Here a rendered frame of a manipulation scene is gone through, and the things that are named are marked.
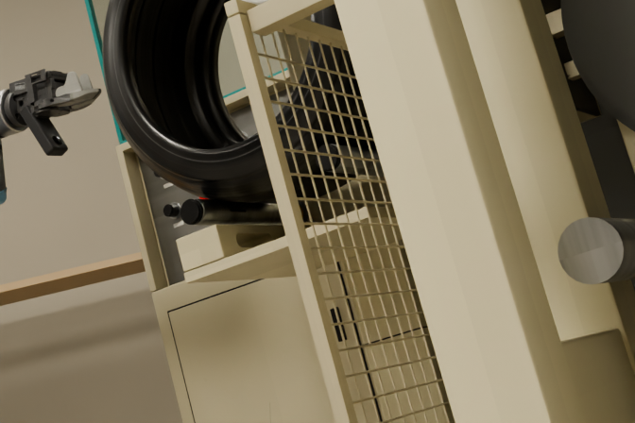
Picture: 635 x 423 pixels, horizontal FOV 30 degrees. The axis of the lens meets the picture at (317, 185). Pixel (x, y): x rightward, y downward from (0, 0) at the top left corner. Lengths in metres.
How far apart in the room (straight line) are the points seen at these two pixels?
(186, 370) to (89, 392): 2.66
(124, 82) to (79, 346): 3.43
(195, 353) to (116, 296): 2.72
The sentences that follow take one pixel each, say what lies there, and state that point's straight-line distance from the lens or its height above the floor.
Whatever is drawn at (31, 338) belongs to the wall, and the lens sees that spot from 5.48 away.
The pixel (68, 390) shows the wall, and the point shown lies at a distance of 5.45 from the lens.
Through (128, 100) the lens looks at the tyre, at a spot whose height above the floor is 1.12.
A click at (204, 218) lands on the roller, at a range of 2.03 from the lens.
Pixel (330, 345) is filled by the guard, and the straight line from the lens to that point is 1.32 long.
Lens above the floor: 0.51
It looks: 11 degrees up
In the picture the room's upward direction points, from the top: 15 degrees counter-clockwise
